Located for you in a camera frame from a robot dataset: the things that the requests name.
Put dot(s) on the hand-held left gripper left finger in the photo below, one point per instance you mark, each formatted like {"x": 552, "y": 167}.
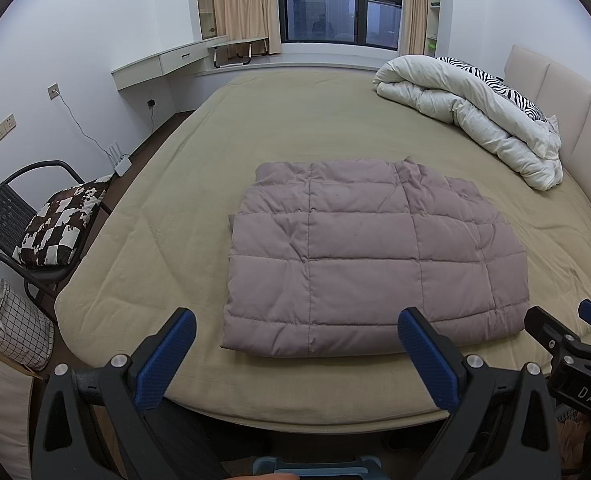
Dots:
{"x": 168, "y": 360}

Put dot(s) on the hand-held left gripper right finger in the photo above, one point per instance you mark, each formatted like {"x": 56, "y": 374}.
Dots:
{"x": 428, "y": 360}

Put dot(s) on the mauve quilted down jacket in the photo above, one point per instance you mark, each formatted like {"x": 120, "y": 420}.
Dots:
{"x": 365, "y": 260}

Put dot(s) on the bed with beige sheet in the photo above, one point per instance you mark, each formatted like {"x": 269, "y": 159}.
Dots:
{"x": 175, "y": 210}

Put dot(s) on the white grid laundry basket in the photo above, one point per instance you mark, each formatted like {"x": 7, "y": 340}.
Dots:
{"x": 17, "y": 325}

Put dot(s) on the brown white patterned cushion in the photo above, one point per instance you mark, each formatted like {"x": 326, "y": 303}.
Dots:
{"x": 60, "y": 225}

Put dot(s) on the white router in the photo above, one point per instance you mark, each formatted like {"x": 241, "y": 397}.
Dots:
{"x": 121, "y": 164}

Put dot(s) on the beige padded headboard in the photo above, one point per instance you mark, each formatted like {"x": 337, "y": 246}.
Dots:
{"x": 565, "y": 95}

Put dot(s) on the black metal chair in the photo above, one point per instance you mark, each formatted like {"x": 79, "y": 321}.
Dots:
{"x": 5, "y": 210}

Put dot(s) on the white duvet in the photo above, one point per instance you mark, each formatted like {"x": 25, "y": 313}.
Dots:
{"x": 475, "y": 110}

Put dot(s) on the zebra striped pillow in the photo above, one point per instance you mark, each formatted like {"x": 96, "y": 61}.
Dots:
{"x": 505, "y": 87}

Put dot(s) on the white floating desk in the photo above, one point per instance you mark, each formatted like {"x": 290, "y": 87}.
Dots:
{"x": 165, "y": 60}

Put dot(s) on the small folding table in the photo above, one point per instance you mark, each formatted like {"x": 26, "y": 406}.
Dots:
{"x": 238, "y": 45}

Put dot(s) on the white built-in shelf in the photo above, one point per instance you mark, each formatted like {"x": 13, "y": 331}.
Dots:
{"x": 434, "y": 10}
{"x": 204, "y": 0}

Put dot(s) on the beige curtain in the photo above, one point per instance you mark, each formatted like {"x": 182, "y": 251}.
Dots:
{"x": 245, "y": 5}
{"x": 414, "y": 10}

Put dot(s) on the dark framed window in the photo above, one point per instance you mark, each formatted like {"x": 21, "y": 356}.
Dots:
{"x": 320, "y": 0}

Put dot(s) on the empty wall socket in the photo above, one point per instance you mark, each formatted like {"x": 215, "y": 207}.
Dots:
{"x": 3, "y": 127}

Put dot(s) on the wall socket with white plug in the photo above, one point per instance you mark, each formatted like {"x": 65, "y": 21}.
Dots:
{"x": 53, "y": 91}

